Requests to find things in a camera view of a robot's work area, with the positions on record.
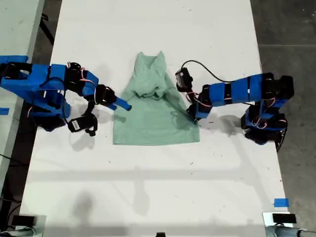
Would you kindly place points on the black stand leg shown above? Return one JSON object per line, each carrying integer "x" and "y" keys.
{"x": 48, "y": 32}

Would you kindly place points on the long blue tape strip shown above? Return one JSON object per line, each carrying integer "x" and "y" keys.
{"x": 12, "y": 59}

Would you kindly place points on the small black box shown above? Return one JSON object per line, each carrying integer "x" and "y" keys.
{"x": 284, "y": 218}
{"x": 23, "y": 220}

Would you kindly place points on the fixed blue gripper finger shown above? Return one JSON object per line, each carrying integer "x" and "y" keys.
{"x": 196, "y": 119}
{"x": 122, "y": 103}

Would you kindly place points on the short blue tape strip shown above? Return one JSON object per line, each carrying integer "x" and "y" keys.
{"x": 3, "y": 111}

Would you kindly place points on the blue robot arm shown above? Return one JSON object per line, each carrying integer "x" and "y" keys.
{"x": 237, "y": 91}
{"x": 37, "y": 79}

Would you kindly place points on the pale green T-shirt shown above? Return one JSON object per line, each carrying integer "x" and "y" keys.
{"x": 153, "y": 123}

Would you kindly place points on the square blue tape patch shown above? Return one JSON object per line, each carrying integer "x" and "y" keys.
{"x": 281, "y": 202}

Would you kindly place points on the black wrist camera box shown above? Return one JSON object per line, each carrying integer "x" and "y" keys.
{"x": 79, "y": 124}
{"x": 184, "y": 79}

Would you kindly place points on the silver metal plate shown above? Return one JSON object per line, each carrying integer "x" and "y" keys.
{"x": 267, "y": 218}
{"x": 40, "y": 227}

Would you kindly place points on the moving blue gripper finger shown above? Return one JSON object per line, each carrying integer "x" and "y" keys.
{"x": 190, "y": 117}
{"x": 112, "y": 106}

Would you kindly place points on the tiny black block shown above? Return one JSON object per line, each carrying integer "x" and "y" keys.
{"x": 160, "y": 234}

